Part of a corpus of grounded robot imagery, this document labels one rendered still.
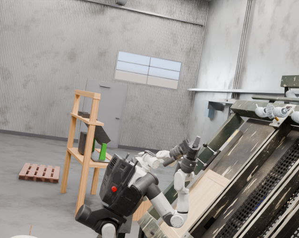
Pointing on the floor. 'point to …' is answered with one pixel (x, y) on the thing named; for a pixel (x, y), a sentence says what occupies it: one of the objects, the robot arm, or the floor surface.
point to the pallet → (39, 173)
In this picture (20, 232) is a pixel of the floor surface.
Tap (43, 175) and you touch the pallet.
